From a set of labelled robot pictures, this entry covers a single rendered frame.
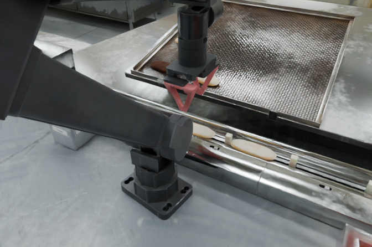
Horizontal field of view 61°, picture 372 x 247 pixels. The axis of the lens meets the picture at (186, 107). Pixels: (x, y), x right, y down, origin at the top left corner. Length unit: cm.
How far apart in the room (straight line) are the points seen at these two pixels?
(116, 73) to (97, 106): 70
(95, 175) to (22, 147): 21
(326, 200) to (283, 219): 8
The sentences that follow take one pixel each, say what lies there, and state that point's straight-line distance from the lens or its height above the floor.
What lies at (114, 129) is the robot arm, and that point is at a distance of 38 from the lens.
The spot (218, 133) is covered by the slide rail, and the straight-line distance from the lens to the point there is 72.
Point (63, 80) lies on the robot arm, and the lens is 29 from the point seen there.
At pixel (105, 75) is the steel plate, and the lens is 103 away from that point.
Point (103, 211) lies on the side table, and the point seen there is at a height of 82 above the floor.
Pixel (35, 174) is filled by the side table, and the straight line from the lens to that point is 73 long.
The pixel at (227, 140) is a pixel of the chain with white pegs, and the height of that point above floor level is 86.
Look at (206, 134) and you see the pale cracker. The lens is 70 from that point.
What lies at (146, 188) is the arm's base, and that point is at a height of 87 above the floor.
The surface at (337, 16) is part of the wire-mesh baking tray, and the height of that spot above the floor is 98.
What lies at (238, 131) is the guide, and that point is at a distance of 71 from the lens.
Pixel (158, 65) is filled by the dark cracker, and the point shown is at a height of 91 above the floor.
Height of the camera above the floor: 130
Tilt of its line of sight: 35 degrees down
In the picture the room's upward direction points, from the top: straight up
